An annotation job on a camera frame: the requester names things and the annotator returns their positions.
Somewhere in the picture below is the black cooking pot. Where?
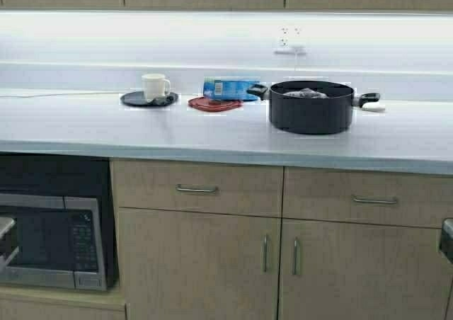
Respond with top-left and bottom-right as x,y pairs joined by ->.
247,80 -> 381,135

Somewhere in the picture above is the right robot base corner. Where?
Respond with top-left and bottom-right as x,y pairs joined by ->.
439,218 -> 453,263

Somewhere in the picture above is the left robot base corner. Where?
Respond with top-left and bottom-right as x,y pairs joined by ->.
0,217 -> 19,271

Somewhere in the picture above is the grey cloth in pot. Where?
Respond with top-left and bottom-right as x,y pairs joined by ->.
284,88 -> 328,99

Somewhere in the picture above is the left lower drawer front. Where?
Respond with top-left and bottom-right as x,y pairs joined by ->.
110,159 -> 284,217

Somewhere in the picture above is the drawer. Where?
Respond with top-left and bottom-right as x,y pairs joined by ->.
282,168 -> 452,228
110,159 -> 284,217

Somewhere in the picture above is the red plastic lid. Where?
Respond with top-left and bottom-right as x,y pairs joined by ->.
188,97 -> 243,113

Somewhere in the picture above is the blue zip bag box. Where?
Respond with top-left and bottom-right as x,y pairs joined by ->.
202,77 -> 260,101

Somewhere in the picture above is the white mug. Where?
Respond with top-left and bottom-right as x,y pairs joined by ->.
142,74 -> 171,102

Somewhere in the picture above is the dark round plate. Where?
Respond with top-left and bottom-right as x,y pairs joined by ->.
120,91 -> 179,107

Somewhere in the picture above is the right lower drawer front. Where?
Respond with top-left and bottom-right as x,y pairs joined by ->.
282,168 -> 452,228

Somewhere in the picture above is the white frying pan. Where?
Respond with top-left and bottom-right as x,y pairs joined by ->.
361,102 -> 386,113

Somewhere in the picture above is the stainless steel microwave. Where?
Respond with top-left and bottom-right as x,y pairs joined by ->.
1,193 -> 116,291

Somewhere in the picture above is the white wall outlet plate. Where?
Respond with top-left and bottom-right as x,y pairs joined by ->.
274,25 -> 306,55

